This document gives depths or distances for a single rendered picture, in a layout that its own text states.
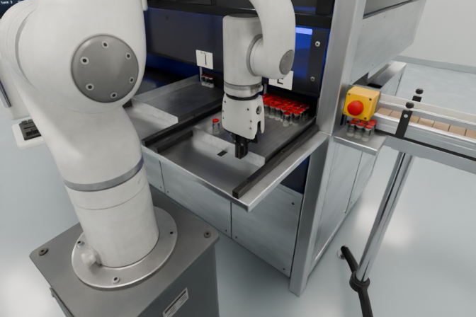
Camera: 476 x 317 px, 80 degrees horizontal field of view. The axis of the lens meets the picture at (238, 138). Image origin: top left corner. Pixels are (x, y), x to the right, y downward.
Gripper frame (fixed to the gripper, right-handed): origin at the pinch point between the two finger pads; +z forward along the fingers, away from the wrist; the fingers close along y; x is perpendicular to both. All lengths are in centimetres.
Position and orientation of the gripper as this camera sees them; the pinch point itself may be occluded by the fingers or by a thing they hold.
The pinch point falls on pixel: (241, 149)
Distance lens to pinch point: 71.7
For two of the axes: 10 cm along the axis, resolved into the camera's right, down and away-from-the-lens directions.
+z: -0.1, 8.6, 5.1
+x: -6.3, 3.9, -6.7
